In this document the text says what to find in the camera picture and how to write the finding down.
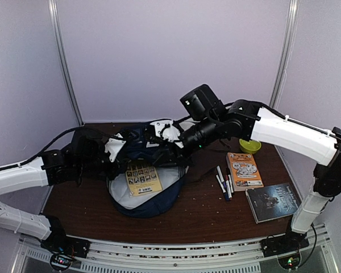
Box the left aluminium frame post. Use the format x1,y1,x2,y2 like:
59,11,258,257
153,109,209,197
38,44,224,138
48,0,84,125

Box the aluminium frame post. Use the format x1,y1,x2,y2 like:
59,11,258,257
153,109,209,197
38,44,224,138
48,0,84,125
269,0,300,110

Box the white marker black cap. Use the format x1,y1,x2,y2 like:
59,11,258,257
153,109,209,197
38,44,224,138
215,174,224,193

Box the white marker blue cap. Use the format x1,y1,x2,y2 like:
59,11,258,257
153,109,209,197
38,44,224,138
217,166,226,192

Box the orange cartoon paperback book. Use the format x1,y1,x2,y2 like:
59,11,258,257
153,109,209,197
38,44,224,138
226,152,264,192

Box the white marker red cap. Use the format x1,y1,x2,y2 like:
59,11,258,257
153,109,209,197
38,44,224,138
226,168,234,200

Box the right aluminium frame post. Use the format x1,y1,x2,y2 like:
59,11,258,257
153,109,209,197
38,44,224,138
269,0,300,110

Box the lime green bowl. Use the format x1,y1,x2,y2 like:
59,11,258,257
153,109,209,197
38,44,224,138
239,139,262,154

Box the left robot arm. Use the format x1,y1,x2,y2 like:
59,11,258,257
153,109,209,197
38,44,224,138
0,126,128,253

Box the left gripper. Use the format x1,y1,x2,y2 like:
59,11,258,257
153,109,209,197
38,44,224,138
76,142,128,180

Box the yellow paperback book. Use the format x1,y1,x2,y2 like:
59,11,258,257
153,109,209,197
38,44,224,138
125,163,163,197

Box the dark Wuthering Heights book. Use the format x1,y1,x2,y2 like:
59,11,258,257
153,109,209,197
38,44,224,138
246,183,301,224

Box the navy blue student backpack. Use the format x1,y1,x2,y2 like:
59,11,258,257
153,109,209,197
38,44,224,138
106,119,195,218

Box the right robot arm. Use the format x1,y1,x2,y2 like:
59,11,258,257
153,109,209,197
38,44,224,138
150,84,341,251

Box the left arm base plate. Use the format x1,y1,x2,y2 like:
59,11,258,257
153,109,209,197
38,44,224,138
39,237,90,258

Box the front aluminium rail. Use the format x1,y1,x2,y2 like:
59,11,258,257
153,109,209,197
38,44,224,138
11,224,339,273

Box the white marker dark cap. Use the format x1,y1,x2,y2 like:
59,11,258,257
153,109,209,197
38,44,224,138
221,176,230,201

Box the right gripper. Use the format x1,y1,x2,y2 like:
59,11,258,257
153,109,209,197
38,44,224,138
151,115,221,169

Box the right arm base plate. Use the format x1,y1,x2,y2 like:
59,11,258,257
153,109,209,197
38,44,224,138
260,235,309,258

